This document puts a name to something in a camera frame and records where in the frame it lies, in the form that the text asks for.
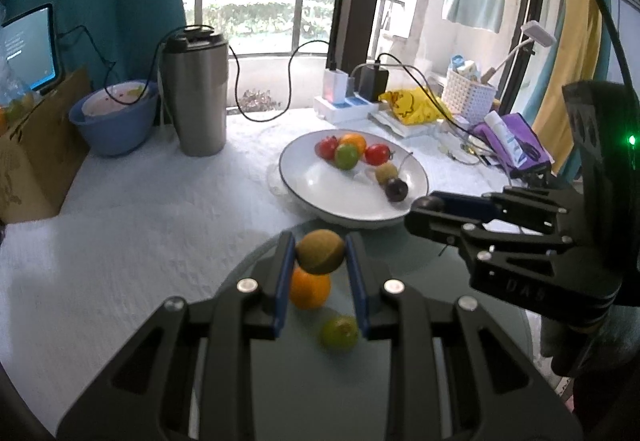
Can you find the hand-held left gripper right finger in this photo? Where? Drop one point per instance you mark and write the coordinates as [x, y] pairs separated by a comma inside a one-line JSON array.
[[357, 281]]

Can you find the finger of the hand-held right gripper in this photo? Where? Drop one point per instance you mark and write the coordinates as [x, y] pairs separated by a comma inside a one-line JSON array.
[[435, 226], [465, 206]]

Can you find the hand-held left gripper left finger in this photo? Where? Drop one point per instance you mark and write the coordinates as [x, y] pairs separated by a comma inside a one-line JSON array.
[[284, 281]]

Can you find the dark cherry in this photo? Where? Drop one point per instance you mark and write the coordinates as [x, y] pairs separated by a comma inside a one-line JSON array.
[[396, 191], [427, 204]]

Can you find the large orange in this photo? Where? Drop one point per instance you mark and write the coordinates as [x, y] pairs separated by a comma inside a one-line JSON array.
[[310, 292]]

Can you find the yellow-brown round fruit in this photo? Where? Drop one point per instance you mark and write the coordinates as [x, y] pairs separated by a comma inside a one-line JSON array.
[[320, 251], [385, 173]]

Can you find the green round fruit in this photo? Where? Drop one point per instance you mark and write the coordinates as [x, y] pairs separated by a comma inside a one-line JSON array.
[[340, 333], [347, 157]]

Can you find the red cherry tomato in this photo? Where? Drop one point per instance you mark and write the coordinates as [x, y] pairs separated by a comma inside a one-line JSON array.
[[377, 154], [326, 148]]

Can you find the white round plate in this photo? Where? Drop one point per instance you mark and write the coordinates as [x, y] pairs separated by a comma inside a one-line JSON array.
[[325, 186]]

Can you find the round grey glass turntable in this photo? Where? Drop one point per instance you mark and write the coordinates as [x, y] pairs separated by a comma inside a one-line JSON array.
[[310, 381]]

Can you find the small orange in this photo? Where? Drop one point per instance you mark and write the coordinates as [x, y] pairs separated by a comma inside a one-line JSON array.
[[354, 139]]

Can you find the white cream tube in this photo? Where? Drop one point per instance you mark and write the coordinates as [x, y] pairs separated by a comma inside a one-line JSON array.
[[502, 133]]

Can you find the black scissors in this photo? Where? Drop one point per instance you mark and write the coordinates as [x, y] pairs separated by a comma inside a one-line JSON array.
[[530, 151]]

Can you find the purple pouch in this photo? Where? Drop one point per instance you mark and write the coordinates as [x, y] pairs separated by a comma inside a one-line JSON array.
[[520, 128]]

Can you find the white flat tray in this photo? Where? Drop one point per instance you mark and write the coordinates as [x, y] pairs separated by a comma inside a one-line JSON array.
[[400, 127]]

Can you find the white woven basket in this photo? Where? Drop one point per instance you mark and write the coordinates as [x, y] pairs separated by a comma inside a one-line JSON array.
[[465, 96]]

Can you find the yellow plastic bag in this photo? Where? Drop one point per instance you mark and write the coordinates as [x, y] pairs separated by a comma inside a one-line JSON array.
[[410, 106]]

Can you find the yellow curtain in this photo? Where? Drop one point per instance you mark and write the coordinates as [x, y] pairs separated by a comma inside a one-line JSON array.
[[575, 71]]

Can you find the white power strip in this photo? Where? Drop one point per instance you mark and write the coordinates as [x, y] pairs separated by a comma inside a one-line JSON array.
[[345, 110]]

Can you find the white textured tablecloth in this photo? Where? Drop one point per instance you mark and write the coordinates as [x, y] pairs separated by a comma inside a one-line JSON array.
[[150, 221]]

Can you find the black charger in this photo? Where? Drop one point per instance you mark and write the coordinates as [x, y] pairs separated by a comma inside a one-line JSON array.
[[372, 83]]

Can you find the white charger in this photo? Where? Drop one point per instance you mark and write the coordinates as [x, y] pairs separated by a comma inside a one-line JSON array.
[[334, 86]]

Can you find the white desk lamp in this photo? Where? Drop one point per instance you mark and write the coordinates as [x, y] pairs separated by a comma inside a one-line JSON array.
[[537, 33]]

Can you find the stainless steel tumbler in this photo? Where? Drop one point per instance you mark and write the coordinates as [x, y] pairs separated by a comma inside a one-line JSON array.
[[197, 101]]

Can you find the blue plastic basin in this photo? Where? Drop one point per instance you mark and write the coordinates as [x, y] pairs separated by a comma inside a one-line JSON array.
[[110, 136]]

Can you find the cardboard box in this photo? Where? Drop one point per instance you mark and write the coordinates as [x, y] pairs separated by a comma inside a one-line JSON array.
[[35, 161]]

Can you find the clear plastic bag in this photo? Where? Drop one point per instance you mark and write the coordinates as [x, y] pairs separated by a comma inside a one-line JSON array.
[[15, 96]]

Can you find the tablet with lit screen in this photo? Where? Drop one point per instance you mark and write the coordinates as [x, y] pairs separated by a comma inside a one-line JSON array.
[[30, 51]]

